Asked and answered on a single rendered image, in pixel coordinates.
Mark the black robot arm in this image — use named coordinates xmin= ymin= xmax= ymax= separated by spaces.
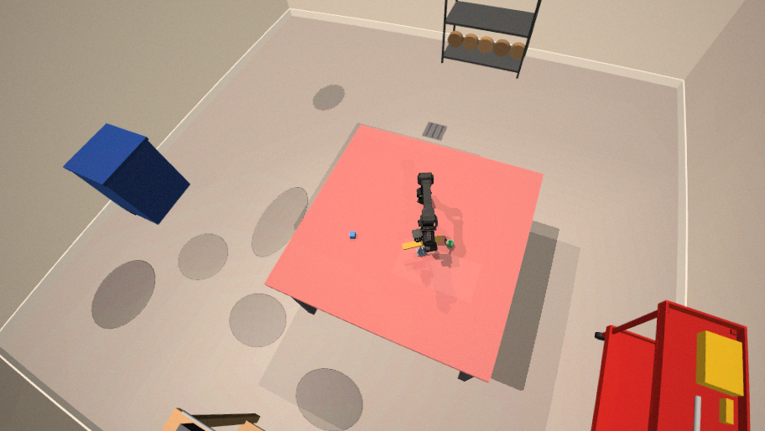
xmin=412 ymin=172 xmax=438 ymax=247

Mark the yellow bar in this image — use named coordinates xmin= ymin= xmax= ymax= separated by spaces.
xmin=402 ymin=235 xmax=443 ymax=250

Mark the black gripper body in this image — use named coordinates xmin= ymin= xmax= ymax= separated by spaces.
xmin=418 ymin=219 xmax=438 ymax=252

